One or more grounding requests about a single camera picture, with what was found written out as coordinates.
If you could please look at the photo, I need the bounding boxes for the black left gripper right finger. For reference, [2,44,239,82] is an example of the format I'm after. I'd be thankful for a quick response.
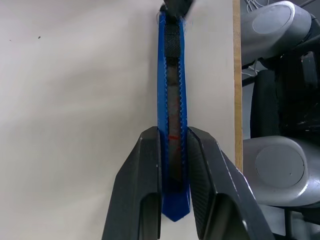
[187,126,276,240]

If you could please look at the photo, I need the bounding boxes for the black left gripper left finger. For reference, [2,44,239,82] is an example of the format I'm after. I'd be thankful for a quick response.
[101,126,162,240]

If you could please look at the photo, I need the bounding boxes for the blue pen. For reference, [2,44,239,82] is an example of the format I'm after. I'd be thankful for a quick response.
[156,0,196,223]

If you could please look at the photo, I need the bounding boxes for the grey rounded robot body housing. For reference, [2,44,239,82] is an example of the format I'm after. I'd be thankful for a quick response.
[241,136,320,209]
[240,0,315,67]

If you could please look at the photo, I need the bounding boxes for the white cable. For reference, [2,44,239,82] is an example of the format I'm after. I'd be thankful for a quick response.
[240,60,259,77]
[242,0,261,13]

